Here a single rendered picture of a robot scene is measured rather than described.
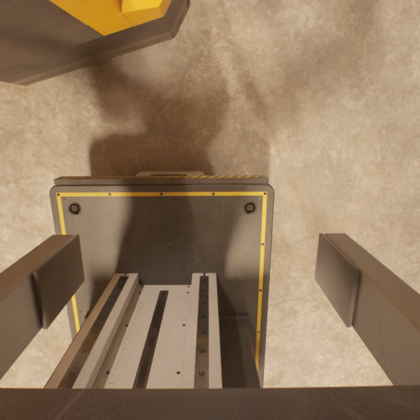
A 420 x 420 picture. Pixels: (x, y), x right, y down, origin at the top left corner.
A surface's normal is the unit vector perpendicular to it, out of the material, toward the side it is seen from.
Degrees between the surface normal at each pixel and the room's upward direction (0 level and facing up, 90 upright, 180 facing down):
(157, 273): 0
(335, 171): 0
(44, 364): 0
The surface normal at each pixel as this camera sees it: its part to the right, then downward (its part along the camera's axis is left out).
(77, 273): 1.00, 0.00
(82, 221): 0.00, 0.28
